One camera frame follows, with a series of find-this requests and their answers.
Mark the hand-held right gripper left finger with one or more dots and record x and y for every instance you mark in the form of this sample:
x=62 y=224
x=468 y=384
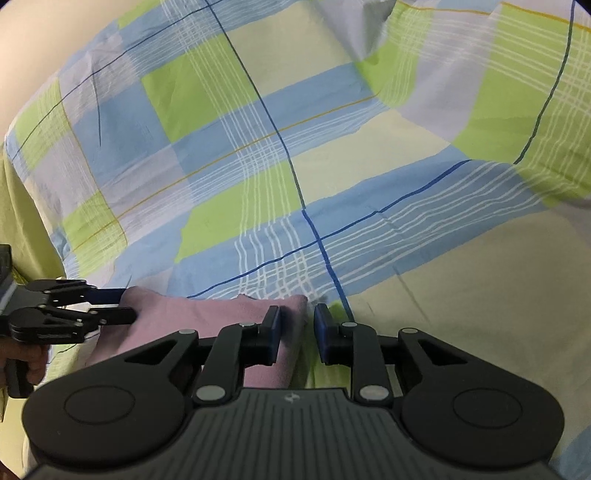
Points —
x=272 y=334

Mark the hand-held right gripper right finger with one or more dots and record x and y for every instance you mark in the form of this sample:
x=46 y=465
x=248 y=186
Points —
x=319 y=334

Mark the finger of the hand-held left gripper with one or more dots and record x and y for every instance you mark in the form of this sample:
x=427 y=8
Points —
x=55 y=325
x=69 y=291

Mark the mauve pink tank top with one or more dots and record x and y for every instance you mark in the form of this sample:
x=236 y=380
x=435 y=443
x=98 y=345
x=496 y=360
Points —
x=184 y=314

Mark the person's left hand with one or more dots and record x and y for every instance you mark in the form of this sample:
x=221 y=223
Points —
x=34 y=357

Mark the yellow-green bed sheet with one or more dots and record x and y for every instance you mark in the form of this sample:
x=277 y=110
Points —
x=23 y=230

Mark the plaid blue green blanket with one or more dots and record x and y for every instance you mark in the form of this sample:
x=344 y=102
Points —
x=323 y=161

